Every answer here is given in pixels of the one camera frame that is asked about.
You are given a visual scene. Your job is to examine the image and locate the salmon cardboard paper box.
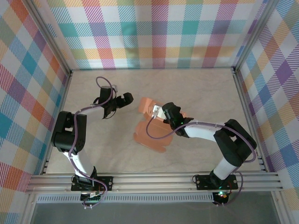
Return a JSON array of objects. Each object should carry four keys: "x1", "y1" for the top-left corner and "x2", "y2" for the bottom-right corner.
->
[{"x1": 133, "y1": 97, "x2": 187, "y2": 154}]

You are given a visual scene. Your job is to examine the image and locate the aluminium frame side rail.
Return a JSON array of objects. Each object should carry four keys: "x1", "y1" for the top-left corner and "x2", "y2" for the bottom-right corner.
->
[
  {"x1": 40, "y1": 70, "x2": 73, "y2": 175},
  {"x1": 231, "y1": 67, "x2": 269, "y2": 173}
]

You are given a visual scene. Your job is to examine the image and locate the aluminium frame cross rail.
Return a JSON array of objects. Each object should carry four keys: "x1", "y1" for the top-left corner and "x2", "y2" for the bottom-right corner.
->
[{"x1": 25, "y1": 174, "x2": 284, "y2": 195}]

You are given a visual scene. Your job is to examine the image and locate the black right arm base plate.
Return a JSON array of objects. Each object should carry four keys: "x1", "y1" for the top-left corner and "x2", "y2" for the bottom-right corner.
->
[{"x1": 195, "y1": 174, "x2": 239, "y2": 190}]

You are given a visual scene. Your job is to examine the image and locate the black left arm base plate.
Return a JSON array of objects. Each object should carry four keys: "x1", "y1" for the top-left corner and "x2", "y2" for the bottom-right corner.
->
[{"x1": 71, "y1": 175, "x2": 114, "y2": 192}]

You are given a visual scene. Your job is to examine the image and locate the grey slotted cable duct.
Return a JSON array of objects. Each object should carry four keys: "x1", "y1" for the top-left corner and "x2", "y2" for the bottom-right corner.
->
[{"x1": 36, "y1": 193, "x2": 215, "y2": 203}]

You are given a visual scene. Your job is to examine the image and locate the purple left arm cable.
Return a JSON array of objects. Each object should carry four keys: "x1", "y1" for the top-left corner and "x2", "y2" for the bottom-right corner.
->
[{"x1": 69, "y1": 76, "x2": 117, "y2": 210}]

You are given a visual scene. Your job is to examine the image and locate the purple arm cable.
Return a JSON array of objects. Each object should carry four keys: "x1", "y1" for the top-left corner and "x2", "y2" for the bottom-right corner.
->
[
  {"x1": 146, "y1": 116, "x2": 257, "y2": 207},
  {"x1": 69, "y1": 76, "x2": 117, "y2": 210}
]

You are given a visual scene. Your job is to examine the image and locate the aluminium frame corner post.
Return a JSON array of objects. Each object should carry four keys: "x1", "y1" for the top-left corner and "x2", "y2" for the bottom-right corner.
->
[
  {"x1": 232, "y1": 0, "x2": 280, "y2": 73},
  {"x1": 27, "y1": 0, "x2": 73, "y2": 75}
]

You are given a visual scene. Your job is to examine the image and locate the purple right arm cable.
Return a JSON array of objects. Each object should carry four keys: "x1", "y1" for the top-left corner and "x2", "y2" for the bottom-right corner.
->
[{"x1": 146, "y1": 116, "x2": 257, "y2": 207}]

